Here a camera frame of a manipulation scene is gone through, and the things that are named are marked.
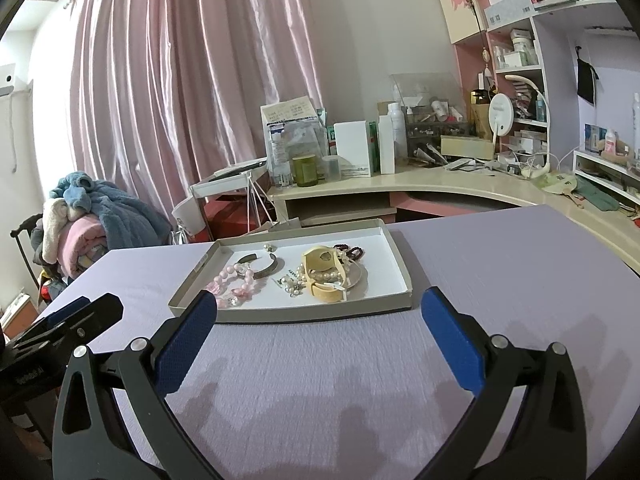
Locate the thin silver bangle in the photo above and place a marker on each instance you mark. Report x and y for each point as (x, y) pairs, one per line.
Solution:
(363, 274)

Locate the clear acrylic drawer organiser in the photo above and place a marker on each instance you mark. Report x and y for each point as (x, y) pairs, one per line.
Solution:
(435, 125)

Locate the pile of clothes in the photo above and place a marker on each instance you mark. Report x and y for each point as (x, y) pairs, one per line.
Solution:
(125, 215)

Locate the pink curtain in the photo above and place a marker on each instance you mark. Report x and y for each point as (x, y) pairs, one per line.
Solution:
(175, 85)

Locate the green cloth pouch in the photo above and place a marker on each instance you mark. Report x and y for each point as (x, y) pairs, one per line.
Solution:
(597, 195)

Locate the black chair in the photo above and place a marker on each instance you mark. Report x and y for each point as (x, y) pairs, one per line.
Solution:
(22, 240)

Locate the white shallow cardboard tray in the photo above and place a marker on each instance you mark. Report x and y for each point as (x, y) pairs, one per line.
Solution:
(380, 270)

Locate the large white box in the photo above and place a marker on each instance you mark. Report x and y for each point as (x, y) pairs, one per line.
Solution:
(352, 147)

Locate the white paper bag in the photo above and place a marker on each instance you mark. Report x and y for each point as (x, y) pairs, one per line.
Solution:
(280, 225)

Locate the white pump bottle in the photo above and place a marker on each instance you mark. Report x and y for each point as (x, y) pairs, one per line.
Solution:
(398, 130)

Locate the white printed carton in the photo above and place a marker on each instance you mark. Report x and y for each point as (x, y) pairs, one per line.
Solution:
(292, 115)

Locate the pink bottle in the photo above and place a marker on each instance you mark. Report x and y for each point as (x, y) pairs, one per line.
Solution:
(610, 142)

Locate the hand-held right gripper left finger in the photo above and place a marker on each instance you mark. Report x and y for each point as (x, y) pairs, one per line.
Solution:
(182, 345)

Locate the green glass jar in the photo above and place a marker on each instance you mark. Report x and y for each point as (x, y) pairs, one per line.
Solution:
(305, 170)

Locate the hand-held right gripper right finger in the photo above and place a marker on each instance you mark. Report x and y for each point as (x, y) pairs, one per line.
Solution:
(452, 340)

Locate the beige curved desk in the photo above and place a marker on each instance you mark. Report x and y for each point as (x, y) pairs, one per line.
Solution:
(450, 182)

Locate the beige wristwatch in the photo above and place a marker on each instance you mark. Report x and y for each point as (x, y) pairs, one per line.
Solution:
(320, 292)

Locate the white shelf unit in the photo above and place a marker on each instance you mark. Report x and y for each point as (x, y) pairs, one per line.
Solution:
(555, 35)

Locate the red box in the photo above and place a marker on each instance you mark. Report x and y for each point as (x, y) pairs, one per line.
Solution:
(225, 215)

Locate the clear plastic cup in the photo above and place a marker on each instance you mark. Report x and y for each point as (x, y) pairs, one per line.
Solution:
(331, 169)

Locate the pink blanket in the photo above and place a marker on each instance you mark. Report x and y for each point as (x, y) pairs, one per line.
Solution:
(82, 245)

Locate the green paper fan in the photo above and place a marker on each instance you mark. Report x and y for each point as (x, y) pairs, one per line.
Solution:
(557, 182)

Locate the round white mirror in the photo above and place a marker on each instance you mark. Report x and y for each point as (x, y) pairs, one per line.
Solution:
(501, 112)

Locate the white flat box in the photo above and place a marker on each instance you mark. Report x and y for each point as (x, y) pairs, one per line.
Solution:
(220, 185)

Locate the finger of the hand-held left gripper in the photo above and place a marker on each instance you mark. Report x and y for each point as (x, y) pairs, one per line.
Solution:
(70, 310)
(95, 317)

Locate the white desk lamp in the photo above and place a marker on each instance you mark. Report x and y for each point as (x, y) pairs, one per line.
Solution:
(545, 135)

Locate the small clear bottle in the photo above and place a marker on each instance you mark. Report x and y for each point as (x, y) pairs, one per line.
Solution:
(281, 165)

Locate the white air conditioner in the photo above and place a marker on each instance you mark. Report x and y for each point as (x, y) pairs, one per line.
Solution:
(7, 80)

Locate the tall white box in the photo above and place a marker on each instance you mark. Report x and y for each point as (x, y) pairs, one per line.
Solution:
(386, 145)

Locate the white shopping bag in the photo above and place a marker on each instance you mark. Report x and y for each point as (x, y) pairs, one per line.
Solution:
(187, 217)

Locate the green box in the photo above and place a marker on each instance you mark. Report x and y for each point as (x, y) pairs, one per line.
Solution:
(374, 145)

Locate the beige flat box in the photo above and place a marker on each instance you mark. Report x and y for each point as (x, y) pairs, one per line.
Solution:
(467, 147)

